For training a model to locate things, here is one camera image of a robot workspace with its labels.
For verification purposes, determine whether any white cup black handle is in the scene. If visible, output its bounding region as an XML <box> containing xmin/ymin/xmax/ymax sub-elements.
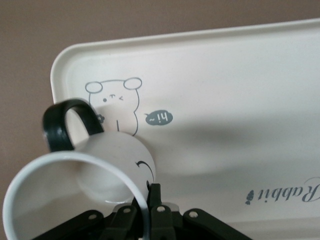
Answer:
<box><xmin>2</xmin><ymin>98</ymin><xmax>157</xmax><ymax>240</ymax></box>

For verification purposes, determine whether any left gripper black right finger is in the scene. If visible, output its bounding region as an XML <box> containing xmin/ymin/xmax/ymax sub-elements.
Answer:
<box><xmin>145</xmin><ymin>183</ymin><xmax>254</xmax><ymax>240</ymax></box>

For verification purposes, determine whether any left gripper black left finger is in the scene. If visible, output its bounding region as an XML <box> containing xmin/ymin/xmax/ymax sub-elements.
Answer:
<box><xmin>37</xmin><ymin>204</ymin><xmax>139</xmax><ymax>240</ymax></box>

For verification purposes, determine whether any cream tray with rabbit print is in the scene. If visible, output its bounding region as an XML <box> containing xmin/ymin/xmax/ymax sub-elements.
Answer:
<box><xmin>49</xmin><ymin>17</ymin><xmax>320</xmax><ymax>240</ymax></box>

